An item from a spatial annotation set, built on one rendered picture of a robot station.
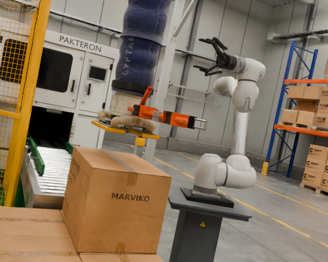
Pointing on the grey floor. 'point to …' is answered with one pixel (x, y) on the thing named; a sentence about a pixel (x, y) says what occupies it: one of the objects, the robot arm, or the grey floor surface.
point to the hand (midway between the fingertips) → (199, 53)
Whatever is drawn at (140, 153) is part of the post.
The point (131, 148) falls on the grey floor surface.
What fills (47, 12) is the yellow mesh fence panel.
